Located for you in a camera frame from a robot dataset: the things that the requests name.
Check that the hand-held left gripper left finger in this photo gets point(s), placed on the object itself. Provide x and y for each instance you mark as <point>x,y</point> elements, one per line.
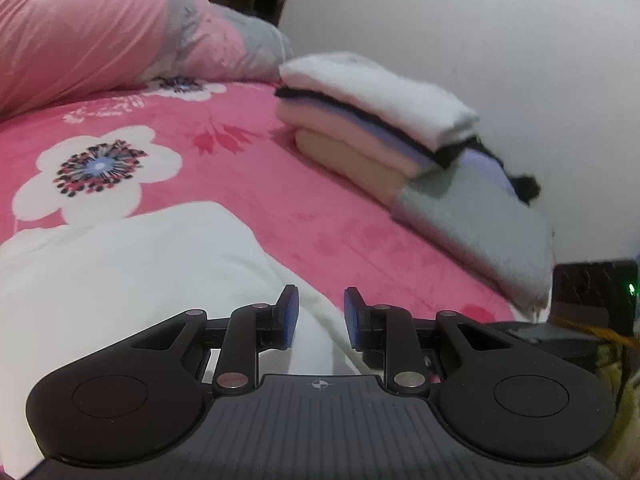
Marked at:
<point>289,320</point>

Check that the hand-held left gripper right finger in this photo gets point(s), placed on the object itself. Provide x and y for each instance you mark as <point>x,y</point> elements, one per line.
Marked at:
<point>354,320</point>

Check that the white sweatshirt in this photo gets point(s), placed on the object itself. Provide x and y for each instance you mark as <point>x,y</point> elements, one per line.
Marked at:
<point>125,270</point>

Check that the purple and black clothes heap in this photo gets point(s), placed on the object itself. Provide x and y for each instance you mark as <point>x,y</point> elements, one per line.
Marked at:
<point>525,185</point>

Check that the pink floral blanket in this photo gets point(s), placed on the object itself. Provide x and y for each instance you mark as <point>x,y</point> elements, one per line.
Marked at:
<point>325,220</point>

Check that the grey folded garment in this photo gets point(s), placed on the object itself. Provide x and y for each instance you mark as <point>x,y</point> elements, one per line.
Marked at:
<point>475,225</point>

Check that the beige folded garment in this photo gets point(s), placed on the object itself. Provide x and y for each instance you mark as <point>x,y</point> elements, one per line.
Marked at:
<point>350,160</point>

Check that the lavender crumpled cloth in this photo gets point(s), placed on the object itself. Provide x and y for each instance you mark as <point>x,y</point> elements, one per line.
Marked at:
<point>482,165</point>

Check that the black folded garment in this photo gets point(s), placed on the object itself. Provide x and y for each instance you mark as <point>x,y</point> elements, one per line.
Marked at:
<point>450,152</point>

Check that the lavender folded garment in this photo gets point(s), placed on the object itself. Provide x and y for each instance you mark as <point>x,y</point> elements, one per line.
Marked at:
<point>370,127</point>

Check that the pink and grey duvet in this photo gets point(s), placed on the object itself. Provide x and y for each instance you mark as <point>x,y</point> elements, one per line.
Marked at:
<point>100,35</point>

